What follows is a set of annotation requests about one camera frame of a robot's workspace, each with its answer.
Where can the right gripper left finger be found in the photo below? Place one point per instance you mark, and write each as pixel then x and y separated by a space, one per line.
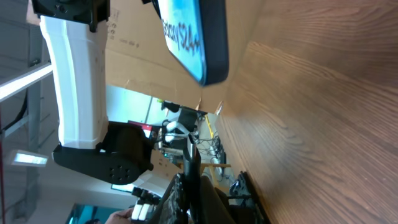
pixel 172 208

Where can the Galaxy S24 smartphone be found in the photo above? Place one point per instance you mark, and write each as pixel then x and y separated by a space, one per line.
pixel 196 34

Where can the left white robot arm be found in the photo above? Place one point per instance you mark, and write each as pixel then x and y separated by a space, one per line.
pixel 75 32

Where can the brown cardboard box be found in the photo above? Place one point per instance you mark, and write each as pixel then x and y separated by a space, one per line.
pixel 137 57

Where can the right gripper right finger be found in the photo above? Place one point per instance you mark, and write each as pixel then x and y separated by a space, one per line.
pixel 213 210

